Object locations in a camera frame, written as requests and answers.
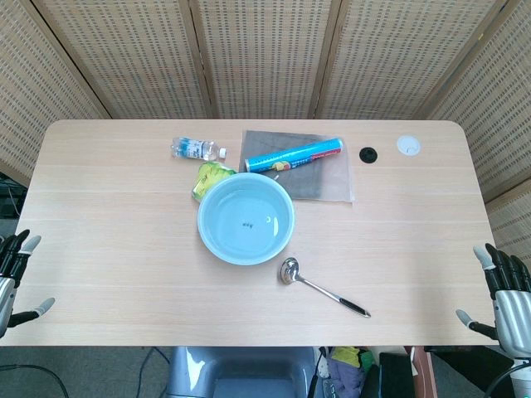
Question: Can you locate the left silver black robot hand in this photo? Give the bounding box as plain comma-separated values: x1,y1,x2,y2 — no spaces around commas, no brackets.
0,229,56,339

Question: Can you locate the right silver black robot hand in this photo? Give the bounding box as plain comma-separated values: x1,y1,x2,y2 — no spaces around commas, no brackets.
455,242,531,368

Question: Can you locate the metal ladle black handle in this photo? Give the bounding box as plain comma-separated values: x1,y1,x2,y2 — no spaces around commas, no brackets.
277,256,373,319

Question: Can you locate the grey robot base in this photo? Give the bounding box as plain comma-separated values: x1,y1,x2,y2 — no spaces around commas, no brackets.
165,346,320,398

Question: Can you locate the clear plastic water bottle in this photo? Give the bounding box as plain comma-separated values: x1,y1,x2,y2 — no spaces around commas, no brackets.
170,136,228,162

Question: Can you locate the light blue plastic bowl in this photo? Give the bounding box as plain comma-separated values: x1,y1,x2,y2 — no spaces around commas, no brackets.
197,172,296,266

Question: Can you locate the brown wooden box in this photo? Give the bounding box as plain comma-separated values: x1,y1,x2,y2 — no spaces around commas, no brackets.
408,346,435,398

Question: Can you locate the pile of coloured clothes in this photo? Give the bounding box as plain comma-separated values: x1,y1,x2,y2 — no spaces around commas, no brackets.
321,346,381,398

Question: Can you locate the white desk grommet cap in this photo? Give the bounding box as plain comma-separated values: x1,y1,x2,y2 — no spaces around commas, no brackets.
396,134,423,157

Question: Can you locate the yellow green snack pouch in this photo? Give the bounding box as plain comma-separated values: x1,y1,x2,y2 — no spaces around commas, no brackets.
190,162,238,202

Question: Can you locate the grey mesh sheet in plastic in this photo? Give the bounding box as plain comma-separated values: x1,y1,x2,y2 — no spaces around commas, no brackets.
237,129,356,204

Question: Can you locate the blue cling film roll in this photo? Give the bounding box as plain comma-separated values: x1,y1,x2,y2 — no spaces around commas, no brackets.
243,138,344,174

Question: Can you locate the woven bamboo folding screen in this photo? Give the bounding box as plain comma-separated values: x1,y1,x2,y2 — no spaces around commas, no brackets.
0,0,531,316

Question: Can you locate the black equipment with cables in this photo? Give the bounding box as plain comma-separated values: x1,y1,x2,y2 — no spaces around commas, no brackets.
0,172,28,217

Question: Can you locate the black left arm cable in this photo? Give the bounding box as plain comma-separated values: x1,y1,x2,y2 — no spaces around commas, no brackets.
0,363,70,398

